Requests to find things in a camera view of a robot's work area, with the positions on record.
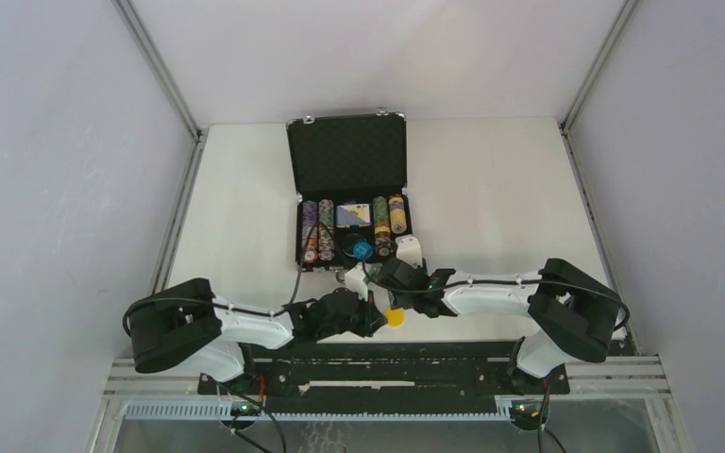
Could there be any yellow round button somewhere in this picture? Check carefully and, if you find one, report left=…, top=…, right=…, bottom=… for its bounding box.
left=384, top=308, right=405, bottom=327

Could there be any blue round button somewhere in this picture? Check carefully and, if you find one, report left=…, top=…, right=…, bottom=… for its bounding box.
left=352, top=241, right=375, bottom=261

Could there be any red five poker chip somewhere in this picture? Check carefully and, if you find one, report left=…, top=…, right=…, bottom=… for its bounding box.
left=303, top=250, right=319, bottom=263

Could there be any yellow chip stack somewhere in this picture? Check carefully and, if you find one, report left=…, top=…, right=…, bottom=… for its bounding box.
left=388, top=195, right=408, bottom=235

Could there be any playing card deck box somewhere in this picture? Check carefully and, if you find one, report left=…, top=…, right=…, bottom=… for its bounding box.
left=335, top=204, right=372, bottom=228

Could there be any shrink-wrapped blue chip stack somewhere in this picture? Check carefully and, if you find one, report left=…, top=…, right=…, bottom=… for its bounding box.
left=301, top=201, right=318, bottom=263

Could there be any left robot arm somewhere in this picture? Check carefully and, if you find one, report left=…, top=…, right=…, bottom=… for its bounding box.
left=122, top=277, right=387, bottom=394

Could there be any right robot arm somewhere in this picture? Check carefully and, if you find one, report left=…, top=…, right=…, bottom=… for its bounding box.
left=370, top=258, right=631, bottom=393

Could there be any black aluminium poker case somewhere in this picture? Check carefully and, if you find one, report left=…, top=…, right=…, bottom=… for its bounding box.
left=285, top=111, right=413, bottom=272

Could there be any left circuit board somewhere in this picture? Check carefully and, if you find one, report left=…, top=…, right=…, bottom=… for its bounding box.
left=229, top=403, right=262, bottom=418

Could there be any circuit board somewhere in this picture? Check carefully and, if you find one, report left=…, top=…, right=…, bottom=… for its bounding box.
left=229, top=403, right=262, bottom=418
left=510, top=401, right=548, bottom=419

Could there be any right circuit board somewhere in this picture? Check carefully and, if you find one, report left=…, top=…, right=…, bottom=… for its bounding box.
left=510, top=401, right=548, bottom=419

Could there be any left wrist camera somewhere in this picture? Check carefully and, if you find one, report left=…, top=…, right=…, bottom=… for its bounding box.
left=344, top=262, right=369, bottom=301

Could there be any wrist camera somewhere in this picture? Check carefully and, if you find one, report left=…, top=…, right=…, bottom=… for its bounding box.
left=396, top=235, right=424, bottom=269
left=344, top=262, right=369, bottom=301

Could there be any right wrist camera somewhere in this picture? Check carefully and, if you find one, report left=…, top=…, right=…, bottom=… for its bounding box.
left=396, top=235, right=424, bottom=269

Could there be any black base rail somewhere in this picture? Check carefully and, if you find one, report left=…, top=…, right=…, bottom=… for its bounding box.
left=230, top=341, right=570, bottom=415

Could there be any grey cable duct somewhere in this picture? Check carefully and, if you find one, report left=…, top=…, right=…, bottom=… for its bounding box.
left=125, top=399, right=517, bottom=423

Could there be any left aluminium frame post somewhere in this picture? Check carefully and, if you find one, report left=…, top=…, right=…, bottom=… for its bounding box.
left=85, top=0, right=204, bottom=452

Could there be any aluminium frame post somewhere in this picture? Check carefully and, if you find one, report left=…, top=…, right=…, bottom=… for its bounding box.
left=85, top=0, right=204, bottom=452
left=558, top=0, right=695, bottom=453

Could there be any right aluminium frame post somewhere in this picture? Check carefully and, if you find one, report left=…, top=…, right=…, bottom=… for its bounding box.
left=558, top=0, right=695, bottom=453

